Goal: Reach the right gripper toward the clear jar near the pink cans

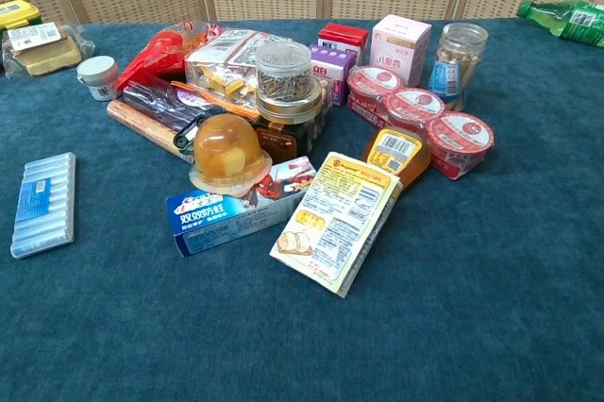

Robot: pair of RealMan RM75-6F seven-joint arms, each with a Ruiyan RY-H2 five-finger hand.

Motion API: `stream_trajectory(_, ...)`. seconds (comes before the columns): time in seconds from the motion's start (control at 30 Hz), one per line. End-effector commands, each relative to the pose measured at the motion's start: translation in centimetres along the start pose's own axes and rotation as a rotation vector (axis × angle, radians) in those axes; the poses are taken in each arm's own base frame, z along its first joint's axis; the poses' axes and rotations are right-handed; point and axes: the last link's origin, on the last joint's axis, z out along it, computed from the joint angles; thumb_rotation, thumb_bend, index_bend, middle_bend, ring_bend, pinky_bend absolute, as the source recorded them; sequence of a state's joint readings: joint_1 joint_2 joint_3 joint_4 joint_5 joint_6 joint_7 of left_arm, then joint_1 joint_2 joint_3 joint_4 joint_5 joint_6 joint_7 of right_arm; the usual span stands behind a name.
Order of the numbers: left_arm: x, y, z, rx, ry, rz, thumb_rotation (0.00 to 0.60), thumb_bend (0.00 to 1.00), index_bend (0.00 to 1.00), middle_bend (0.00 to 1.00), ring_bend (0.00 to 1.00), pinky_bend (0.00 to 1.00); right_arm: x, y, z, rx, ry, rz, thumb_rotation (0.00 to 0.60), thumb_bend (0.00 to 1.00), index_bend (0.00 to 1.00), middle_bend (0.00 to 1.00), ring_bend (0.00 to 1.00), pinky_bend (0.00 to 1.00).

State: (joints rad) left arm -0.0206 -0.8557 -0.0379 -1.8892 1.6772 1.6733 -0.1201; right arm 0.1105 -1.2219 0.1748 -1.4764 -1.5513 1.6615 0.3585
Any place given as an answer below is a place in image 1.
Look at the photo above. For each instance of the pale blue ribbed plastic pack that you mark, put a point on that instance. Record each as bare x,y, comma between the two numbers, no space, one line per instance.
45,204

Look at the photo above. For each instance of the blue table cloth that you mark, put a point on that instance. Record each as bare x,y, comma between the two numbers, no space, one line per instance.
302,303

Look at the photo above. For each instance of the pink milk carton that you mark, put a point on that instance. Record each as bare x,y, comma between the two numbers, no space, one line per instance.
401,45

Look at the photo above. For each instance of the clear jar with gold lid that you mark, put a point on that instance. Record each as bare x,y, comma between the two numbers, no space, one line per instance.
285,78

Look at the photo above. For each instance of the blue toothpaste box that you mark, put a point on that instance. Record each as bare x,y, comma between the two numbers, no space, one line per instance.
222,222

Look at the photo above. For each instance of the dark purple plastic package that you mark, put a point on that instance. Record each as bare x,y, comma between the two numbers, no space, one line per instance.
160,105

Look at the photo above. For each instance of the yellow and green box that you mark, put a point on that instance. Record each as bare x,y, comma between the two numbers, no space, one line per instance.
16,12

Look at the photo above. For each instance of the yellow yeast packet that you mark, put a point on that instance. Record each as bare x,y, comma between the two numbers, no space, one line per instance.
335,220

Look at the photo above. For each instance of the orange fruit jelly cup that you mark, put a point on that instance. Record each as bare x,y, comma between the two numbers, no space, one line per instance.
226,154

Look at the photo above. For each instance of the red and white small carton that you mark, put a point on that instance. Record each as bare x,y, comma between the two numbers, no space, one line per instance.
342,38

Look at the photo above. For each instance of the red plastic snack bag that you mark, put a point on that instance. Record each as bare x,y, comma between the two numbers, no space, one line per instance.
151,60

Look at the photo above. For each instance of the purple drink carton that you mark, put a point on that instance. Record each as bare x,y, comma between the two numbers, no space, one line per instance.
336,74

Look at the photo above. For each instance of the brown biscuit roll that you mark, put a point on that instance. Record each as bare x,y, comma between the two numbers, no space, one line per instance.
141,126

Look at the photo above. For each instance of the wrapped sliced bread pack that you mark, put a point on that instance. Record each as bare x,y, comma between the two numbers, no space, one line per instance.
45,50

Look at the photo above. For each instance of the dark brown glass jar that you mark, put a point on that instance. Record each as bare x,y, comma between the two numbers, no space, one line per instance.
292,138

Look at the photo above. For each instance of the tall transparent biscuit stick jar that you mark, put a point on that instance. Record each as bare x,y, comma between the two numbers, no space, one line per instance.
460,62

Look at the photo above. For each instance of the clear bag of yellow snacks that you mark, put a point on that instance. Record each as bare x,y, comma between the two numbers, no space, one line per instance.
219,67

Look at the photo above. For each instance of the green plastic bottle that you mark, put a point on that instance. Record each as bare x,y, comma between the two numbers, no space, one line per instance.
566,20

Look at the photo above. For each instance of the amber honey squeeze bottle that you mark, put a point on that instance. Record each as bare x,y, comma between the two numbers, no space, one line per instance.
398,152

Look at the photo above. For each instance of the small white lidded jar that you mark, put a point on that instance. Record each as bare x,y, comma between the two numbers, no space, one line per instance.
98,76

